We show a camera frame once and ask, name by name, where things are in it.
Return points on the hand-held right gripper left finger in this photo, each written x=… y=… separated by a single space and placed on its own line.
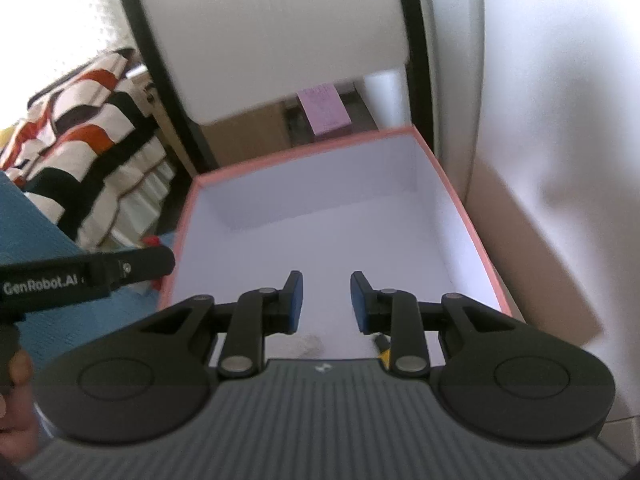
x=295 y=300

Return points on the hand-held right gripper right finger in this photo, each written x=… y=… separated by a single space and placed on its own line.
x=358 y=302

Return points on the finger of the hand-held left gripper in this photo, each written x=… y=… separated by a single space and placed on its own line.
x=145 y=263

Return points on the black yellow screwdriver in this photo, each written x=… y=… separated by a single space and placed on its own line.
x=382 y=342

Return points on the pink cardboard box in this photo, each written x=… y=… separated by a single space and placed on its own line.
x=325 y=220

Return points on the person's left hand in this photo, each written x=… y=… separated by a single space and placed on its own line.
x=20 y=410

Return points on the blue quilted blanket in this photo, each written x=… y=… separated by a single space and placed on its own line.
x=30 y=230

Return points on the striped pillow bedding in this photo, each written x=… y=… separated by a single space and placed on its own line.
x=85 y=125

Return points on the wooden drawer cabinet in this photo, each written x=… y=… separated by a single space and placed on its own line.
x=240 y=135

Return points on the purple paper sheet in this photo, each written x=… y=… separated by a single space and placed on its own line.
x=327 y=110

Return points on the white chair with black frame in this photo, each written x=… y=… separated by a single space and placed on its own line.
x=275 y=25

